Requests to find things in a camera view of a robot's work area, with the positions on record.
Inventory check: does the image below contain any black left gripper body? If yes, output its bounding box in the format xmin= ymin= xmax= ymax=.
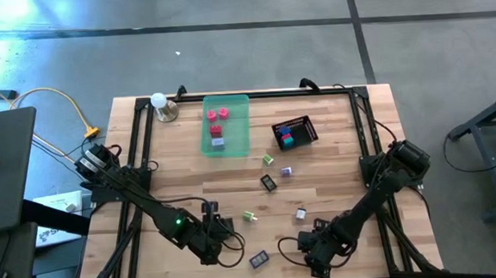
xmin=186 ymin=199 xmax=239 ymax=268

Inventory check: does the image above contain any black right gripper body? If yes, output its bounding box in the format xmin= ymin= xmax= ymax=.
xmin=295 ymin=215 xmax=357 ymax=278

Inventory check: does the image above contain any dark blue digital display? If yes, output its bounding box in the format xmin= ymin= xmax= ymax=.
xmin=248 ymin=249 xmax=270 ymax=270

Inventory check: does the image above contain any black digital clock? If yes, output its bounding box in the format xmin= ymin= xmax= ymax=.
xmin=259 ymin=173 xmax=279 ymax=194

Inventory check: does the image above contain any translucent green plastic tray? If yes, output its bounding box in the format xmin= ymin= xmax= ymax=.
xmin=196 ymin=92 xmax=253 ymax=161

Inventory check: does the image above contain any black plastic mesh basket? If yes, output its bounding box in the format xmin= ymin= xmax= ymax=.
xmin=271 ymin=114 xmax=320 ymax=152

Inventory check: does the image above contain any white bulb brass base lamp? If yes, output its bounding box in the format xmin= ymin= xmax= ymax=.
xmin=150 ymin=90 xmax=182 ymax=124

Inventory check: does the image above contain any white printed box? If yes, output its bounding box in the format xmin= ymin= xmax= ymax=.
xmin=31 ymin=189 xmax=87 ymax=249

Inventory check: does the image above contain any dark grey desk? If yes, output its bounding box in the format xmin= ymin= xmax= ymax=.
xmin=0 ymin=106 xmax=44 ymax=235

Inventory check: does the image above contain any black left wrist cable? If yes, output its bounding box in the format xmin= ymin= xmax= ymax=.
xmin=150 ymin=193 xmax=249 ymax=274

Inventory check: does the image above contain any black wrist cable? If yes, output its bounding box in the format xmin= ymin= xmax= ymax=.
xmin=276 ymin=235 xmax=309 ymax=270
xmin=150 ymin=193 xmax=249 ymax=274

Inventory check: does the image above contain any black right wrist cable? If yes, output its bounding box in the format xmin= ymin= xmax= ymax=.
xmin=276 ymin=235 xmax=309 ymax=270

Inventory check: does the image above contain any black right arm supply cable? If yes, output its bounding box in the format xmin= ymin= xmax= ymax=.
xmin=332 ymin=79 xmax=400 ymax=147

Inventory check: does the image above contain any black aluminium rig frame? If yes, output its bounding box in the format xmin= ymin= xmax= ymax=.
xmin=58 ymin=77 xmax=447 ymax=278

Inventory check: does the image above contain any yellow extension cable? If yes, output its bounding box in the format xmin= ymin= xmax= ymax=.
xmin=0 ymin=65 xmax=102 ymax=145

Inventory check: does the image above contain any black floor cable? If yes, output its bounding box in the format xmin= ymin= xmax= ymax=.
xmin=440 ymin=132 xmax=496 ymax=176

